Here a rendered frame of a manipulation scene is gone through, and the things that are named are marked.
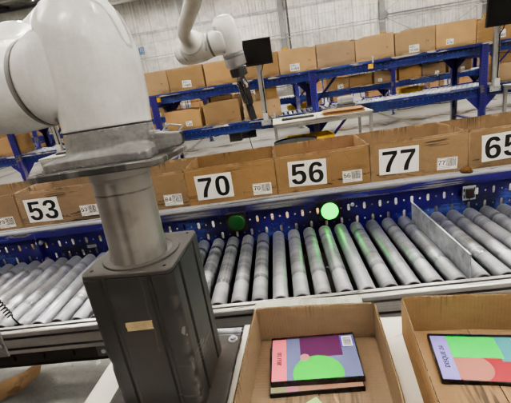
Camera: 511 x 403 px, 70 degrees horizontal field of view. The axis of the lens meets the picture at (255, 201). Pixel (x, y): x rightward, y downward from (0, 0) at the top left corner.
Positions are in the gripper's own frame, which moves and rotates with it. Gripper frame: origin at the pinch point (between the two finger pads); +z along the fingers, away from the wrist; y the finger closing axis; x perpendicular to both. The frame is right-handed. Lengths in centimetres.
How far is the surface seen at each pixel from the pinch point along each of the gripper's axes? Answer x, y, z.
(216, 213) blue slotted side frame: 33, -21, 31
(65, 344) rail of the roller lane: 95, -56, 37
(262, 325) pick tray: 38, -93, 33
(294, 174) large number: -2.7, -26.8, 26.1
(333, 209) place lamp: -10, -39, 42
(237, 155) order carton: 10.7, 9.6, 19.2
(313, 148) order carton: -23.4, -3.2, 26.4
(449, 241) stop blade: -28, -81, 46
